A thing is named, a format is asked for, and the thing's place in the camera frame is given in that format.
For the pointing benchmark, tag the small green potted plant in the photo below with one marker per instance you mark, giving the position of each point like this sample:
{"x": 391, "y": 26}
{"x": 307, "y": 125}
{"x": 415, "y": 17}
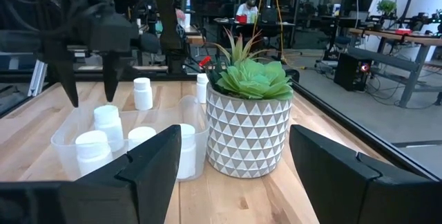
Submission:
{"x": 386, "y": 7}

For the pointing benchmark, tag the silver aluminium frame post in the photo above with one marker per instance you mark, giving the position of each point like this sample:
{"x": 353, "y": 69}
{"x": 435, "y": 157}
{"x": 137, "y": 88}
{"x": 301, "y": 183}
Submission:
{"x": 37, "y": 79}

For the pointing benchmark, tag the black table edge rail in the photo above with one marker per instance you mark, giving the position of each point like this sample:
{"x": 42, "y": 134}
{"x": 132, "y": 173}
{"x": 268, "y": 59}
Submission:
{"x": 345, "y": 120}

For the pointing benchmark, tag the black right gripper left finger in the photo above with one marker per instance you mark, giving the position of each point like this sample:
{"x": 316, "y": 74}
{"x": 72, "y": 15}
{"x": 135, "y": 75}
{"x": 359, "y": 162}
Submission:
{"x": 148, "y": 182}

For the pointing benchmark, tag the black computer tower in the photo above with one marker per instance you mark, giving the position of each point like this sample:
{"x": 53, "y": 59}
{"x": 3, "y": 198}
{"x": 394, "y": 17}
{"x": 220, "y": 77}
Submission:
{"x": 348, "y": 72}

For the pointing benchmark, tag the red container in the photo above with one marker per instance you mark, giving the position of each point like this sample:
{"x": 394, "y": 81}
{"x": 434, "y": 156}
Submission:
{"x": 241, "y": 19}

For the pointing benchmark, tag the wooden desk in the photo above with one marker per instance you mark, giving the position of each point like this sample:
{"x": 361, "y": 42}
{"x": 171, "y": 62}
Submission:
{"x": 397, "y": 37}

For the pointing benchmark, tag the grey triangle-patterned plant pot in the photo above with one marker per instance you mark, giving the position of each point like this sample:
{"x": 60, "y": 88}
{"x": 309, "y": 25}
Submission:
{"x": 247, "y": 137}

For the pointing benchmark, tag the small red plastic part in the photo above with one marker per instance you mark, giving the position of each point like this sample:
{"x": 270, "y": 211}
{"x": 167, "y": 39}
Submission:
{"x": 205, "y": 61}

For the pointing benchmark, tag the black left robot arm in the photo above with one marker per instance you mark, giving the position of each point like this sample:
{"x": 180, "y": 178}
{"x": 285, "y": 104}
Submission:
{"x": 169, "y": 16}

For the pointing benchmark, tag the clear plastic basket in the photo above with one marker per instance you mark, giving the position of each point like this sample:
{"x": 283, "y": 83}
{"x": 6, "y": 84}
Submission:
{"x": 64, "y": 148}

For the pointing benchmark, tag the green artificial succulent plant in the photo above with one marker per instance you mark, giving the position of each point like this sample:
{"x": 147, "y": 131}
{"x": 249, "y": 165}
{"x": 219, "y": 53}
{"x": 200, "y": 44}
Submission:
{"x": 255, "y": 79}

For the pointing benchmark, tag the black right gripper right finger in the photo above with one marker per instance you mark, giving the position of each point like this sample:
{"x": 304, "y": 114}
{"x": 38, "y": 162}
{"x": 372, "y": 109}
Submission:
{"x": 331, "y": 182}

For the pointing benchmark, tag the person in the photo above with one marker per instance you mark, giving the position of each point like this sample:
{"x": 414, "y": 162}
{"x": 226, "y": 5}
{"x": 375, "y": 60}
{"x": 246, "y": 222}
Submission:
{"x": 247, "y": 9}

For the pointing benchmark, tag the white plastic pill bottle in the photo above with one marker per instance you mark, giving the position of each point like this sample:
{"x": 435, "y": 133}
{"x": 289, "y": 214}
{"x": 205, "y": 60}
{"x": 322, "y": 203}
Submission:
{"x": 91, "y": 151}
{"x": 202, "y": 89}
{"x": 141, "y": 135}
{"x": 143, "y": 96}
{"x": 188, "y": 155}
{"x": 108, "y": 123}

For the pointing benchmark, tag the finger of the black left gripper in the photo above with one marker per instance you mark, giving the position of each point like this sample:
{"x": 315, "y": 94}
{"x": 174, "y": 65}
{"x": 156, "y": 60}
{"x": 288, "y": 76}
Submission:
{"x": 65, "y": 75}
{"x": 110, "y": 75}

